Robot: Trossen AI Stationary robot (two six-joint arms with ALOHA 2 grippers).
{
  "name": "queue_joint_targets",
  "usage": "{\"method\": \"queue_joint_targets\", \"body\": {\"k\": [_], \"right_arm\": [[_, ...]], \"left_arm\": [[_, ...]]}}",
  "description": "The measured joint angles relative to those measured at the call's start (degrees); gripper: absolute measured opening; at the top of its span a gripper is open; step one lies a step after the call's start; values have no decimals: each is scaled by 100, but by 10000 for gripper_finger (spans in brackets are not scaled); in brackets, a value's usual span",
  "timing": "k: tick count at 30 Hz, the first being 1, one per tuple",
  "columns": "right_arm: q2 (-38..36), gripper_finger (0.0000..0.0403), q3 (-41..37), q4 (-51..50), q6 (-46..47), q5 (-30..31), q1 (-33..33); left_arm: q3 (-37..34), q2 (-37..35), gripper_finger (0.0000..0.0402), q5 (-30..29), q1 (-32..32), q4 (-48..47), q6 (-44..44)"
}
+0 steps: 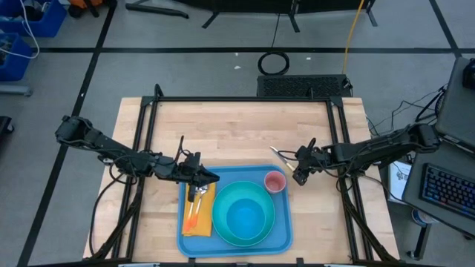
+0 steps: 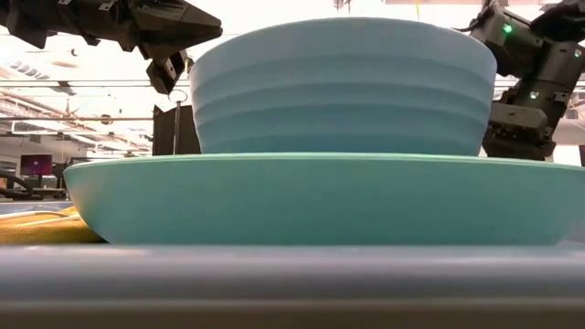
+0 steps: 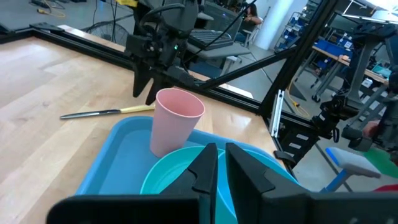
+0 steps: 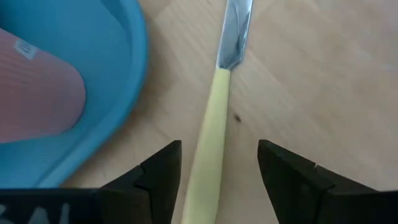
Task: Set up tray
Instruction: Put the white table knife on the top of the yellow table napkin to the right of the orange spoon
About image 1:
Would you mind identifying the blue ribbed plastic bowl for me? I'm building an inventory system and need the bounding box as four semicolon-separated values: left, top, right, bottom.
225;198;266;241

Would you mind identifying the black perforated computer case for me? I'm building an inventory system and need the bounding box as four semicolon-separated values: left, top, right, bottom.
256;73;354;99

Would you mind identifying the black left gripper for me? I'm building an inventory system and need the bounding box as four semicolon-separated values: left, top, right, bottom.
157;151;221;204

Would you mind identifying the black floor stand foot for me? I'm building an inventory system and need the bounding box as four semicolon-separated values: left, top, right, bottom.
125;2;190;20

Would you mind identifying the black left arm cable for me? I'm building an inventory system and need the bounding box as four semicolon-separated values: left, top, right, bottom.
88;162;129;257

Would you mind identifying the white cable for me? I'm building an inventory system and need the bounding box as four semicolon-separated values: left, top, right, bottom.
0;0;40;60

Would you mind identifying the blue storage bin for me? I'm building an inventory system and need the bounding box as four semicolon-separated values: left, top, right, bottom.
0;0;68;39
0;32;34;82

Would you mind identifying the blue plastic tray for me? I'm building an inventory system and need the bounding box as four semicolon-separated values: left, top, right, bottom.
176;165;294;259

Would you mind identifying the orange and black object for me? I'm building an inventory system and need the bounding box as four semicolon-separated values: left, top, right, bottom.
68;0;118;19

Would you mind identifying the metal knife cream handle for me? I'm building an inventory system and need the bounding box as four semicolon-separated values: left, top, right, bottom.
269;146;298;173

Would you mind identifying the grey metal bar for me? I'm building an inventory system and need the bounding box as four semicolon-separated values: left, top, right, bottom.
0;84;33;98

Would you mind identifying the metal fork orange handle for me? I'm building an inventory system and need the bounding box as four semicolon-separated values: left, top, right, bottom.
184;186;204;232

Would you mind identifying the pink plastic cup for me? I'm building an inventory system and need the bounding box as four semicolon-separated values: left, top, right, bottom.
263;171;287;194

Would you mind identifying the black desk leg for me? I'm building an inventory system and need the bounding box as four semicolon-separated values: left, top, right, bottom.
406;222;433;260

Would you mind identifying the black backlit keyboard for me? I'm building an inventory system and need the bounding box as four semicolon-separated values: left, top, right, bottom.
419;162;475;221

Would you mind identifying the black partition screen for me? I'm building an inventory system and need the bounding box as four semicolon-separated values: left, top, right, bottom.
172;0;379;34

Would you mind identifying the yellow cloth napkin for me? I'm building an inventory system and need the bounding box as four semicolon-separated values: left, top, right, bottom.
181;182;217;238

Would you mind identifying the white printed paper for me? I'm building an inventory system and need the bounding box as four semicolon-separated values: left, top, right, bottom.
387;159;413;204

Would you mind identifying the white blue round container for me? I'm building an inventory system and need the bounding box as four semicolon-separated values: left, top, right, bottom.
410;208;434;228

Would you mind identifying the grey desk top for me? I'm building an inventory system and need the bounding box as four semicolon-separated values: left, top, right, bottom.
433;56;475;154

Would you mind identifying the teal plastic plate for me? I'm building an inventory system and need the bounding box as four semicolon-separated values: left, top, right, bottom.
212;180;276;248

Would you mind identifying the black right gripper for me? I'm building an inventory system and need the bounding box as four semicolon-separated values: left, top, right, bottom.
292;137;335;187

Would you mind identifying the grey keyboard tray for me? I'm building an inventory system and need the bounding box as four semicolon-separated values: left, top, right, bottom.
401;131;475;238

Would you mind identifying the yellow hanging cable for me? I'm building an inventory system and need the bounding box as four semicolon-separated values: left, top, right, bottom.
341;0;367;75

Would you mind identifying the black equipment piece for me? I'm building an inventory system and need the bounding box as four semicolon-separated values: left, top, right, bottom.
0;115;16;149

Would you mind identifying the coiled black floor cable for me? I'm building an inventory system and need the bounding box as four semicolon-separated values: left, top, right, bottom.
257;13;291;76

